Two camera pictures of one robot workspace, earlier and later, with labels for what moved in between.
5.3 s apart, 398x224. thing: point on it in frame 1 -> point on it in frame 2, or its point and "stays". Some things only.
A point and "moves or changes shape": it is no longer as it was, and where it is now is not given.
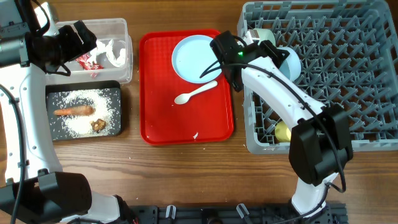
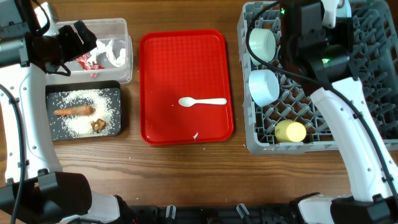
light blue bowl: [291, 67] moves or changes shape
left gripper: [77, 48] stays
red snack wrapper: [87, 65] stays
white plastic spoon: [183, 98] -> [188, 102]
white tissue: [120, 60] stays
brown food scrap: [98, 125] stays
